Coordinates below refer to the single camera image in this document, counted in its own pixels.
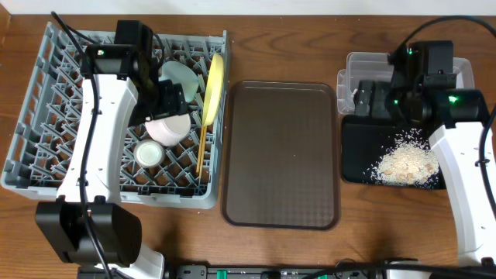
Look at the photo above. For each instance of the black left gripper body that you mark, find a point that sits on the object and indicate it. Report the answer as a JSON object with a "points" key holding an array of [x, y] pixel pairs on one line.
{"points": [[170, 101]]}

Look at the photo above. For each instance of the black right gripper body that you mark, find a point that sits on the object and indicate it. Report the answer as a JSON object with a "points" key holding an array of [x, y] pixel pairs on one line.
{"points": [[401, 96]]}

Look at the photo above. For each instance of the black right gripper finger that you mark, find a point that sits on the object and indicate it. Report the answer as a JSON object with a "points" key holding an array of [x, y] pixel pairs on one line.
{"points": [[379, 109], [362, 97]]}

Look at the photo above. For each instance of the light blue bowl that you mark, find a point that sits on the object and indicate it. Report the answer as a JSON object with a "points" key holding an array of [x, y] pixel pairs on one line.
{"points": [[179, 73]]}

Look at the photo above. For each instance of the pink white bowl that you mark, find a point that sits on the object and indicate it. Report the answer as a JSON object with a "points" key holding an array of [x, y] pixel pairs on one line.
{"points": [[169, 131]]}

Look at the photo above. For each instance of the wooden chopstick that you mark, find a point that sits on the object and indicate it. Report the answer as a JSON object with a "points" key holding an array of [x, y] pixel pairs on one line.
{"points": [[200, 150], [202, 157]]}

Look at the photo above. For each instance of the small white cup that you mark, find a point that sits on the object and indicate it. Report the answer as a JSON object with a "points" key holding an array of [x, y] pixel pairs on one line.
{"points": [[149, 153]]}

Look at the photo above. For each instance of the yellow plate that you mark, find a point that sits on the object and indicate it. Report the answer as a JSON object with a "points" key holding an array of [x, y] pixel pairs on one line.
{"points": [[213, 90]]}

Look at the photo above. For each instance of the rice grains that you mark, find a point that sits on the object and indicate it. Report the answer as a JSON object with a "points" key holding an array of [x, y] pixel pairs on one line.
{"points": [[408, 162]]}

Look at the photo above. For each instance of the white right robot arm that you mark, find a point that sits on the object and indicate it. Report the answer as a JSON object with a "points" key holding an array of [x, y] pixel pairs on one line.
{"points": [[458, 124]]}

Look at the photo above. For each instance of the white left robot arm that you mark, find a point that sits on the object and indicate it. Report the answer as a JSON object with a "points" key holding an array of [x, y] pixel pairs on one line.
{"points": [[86, 224]]}

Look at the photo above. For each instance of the clear plastic waste bin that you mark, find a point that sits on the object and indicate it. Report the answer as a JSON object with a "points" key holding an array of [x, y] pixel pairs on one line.
{"points": [[374, 66]]}

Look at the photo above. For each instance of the grey dishwasher rack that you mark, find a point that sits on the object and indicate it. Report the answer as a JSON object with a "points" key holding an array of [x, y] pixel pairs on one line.
{"points": [[44, 137]]}

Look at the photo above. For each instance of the black plastic tray bin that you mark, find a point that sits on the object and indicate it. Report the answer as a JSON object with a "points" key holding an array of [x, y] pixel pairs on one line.
{"points": [[362, 138]]}

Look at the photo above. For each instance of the brown serving tray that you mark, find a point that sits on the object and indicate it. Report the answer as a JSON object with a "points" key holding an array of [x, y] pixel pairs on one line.
{"points": [[282, 156]]}

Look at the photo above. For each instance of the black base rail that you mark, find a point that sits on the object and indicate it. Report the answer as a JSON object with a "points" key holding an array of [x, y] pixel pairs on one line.
{"points": [[399, 268]]}

